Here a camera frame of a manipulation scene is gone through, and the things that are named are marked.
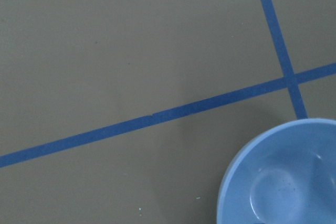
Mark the blue bowl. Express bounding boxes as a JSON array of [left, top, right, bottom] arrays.
[[216, 118, 335, 223]]

